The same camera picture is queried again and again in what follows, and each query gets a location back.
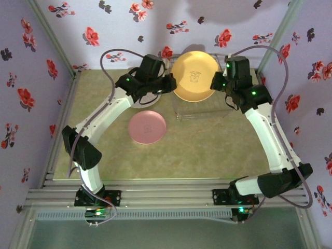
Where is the aluminium frame leg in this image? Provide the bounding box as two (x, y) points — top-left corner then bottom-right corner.
(9, 207), (37, 249)
(298, 204), (324, 249)

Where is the grey left arm cable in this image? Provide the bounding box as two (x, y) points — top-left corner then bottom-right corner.
(67, 49), (145, 227)

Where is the controller board with green light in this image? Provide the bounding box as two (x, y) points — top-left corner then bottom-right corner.
(85, 207), (111, 219)
(231, 206), (254, 218)

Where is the aluminium corner post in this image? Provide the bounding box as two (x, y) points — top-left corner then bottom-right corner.
(25, 0), (80, 77)
(256, 0), (306, 72)

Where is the pink plate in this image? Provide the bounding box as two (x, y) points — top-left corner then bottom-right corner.
(128, 110), (167, 145)

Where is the horizontal aluminium base rail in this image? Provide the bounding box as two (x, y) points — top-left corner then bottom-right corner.
(24, 177), (309, 208)

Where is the beige plaid plate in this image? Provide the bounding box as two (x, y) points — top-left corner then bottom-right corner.
(129, 90), (161, 109)

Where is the grey slotted cable duct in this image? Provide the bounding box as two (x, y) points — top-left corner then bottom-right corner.
(35, 209), (232, 222)

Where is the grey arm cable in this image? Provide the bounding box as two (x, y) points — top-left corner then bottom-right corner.
(67, 49), (145, 227)
(225, 45), (313, 224)

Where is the yellow plate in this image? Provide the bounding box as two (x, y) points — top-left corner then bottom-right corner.
(171, 51), (220, 103)

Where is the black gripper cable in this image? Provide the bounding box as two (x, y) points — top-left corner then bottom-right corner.
(224, 93), (242, 112)
(137, 90), (161, 106)

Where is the clear wire dish rack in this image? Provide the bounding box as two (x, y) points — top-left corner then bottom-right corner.
(170, 53), (234, 122)

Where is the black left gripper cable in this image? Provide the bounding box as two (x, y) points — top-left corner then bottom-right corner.
(137, 90), (161, 106)

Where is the aluminium side rail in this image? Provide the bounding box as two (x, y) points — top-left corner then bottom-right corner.
(41, 69), (81, 188)
(256, 68), (267, 86)

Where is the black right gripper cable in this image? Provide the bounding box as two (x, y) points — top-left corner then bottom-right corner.
(224, 93), (242, 112)

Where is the grey right arm cable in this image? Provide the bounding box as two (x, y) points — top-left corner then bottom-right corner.
(225, 45), (313, 224)

